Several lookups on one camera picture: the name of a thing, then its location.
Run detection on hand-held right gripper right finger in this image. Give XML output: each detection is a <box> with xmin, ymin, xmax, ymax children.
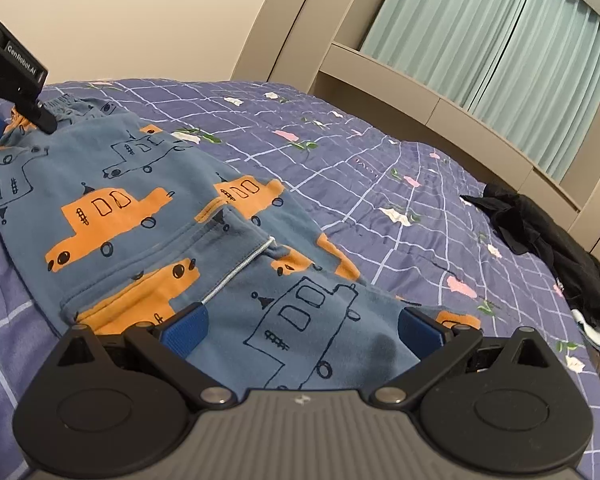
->
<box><xmin>370</xmin><ymin>306</ymin><xmax>564</xmax><ymax>412</ymax></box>

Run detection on blue pants with orange cars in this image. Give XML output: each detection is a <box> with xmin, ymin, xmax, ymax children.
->
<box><xmin>0</xmin><ymin>94</ymin><xmax>482</xmax><ymax>392</ymax></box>

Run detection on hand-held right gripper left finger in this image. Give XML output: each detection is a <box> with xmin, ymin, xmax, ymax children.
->
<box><xmin>41</xmin><ymin>304</ymin><xmax>239</xmax><ymax>412</ymax></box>

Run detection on black clothes pile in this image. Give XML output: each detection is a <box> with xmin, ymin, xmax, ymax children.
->
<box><xmin>460</xmin><ymin>182</ymin><xmax>600</xmax><ymax>331</ymax></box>

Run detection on purple checked blanket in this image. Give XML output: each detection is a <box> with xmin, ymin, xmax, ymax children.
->
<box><xmin>0</xmin><ymin>79</ymin><xmax>600</xmax><ymax>480</ymax></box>

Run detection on beige window bench cabinet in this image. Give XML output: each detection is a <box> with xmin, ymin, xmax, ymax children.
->
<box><xmin>307</xmin><ymin>42</ymin><xmax>600</xmax><ymax>266</ymax></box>

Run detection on tall beige wardrobe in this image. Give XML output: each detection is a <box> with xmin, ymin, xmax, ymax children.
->
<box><xmin>229</xmin><ymin>0</ymin><xmax>407</xmax><ymax>96</ymax></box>

